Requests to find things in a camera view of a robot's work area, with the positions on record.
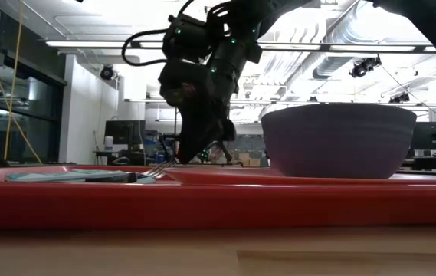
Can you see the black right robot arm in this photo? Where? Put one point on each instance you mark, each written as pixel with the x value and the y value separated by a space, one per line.
pixel 424 19

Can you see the cardboard boxes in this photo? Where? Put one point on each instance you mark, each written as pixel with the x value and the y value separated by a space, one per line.
pixel 249 160

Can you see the black monitor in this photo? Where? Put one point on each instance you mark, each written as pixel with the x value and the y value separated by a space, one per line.
pixel 434 136
pixel 125 132

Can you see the blue bowl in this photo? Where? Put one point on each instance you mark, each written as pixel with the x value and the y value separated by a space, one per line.
pixel 336 142

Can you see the teal cloth napkin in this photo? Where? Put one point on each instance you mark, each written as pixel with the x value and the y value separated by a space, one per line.
pixel 49 177

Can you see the black round ceiling spotlight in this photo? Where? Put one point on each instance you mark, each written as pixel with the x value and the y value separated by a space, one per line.
pixel 106 72

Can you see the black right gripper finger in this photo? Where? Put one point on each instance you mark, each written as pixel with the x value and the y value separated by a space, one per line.
pixel 214 145
pixel 194 138

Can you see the red plastic tray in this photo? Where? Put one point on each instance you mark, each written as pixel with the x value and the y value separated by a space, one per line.
pixel 202 207

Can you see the overhead light bar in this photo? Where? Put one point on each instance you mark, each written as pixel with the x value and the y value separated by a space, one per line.
pixel 87 44

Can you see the black ceiling light cluster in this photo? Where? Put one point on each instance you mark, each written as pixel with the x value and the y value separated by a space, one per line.
pixel 365 66
pixel 399 98

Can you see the white container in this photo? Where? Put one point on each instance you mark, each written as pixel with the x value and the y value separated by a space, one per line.
pixel 109 142

